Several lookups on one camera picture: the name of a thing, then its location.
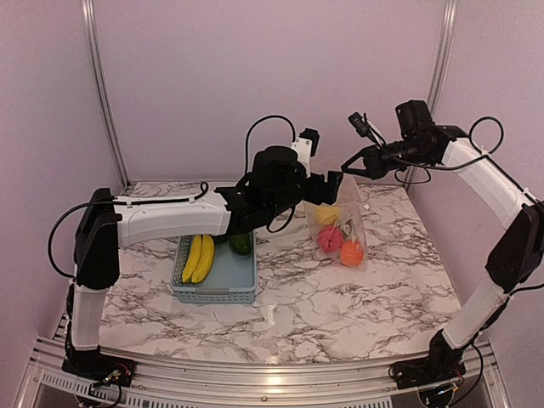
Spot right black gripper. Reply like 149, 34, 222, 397
342, 137, 433, 179

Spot yellow toy pear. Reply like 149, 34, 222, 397
316, 205, 341, 226

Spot clear zip top bag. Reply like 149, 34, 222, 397
303, 173, 368, 272

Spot red toy apple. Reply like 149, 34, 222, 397
317, 225, 343, 253

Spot orange toy orange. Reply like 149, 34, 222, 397
339, 240, 365, 267

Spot yellow toy bananas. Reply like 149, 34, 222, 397
182, 235, 215, 284

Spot green toy apple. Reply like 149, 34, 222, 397
339, 218, 354, 239

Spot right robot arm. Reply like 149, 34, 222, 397
342, 116, 543, 388

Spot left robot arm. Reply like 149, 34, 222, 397
62, 168, 343, 381

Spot light blue plastic basket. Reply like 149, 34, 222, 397
170, 233, 258, 304

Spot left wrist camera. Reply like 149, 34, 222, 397
250, 128, 320, 186

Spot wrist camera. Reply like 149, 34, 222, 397
347, 99, 437, 145
250, 128, 320, 186

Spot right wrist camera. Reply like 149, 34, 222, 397
347, 99, 437, 145

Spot right aluminium frame post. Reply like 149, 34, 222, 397
403, 0, 459, 190

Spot aluminium frame post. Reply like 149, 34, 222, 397
81, 0, 130, 189
403, 0, 459, 190

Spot left aluminium frame post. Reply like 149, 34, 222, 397
81, 0, 130, 189

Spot front aluminium rail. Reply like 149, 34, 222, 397
14, 337, 512, 407

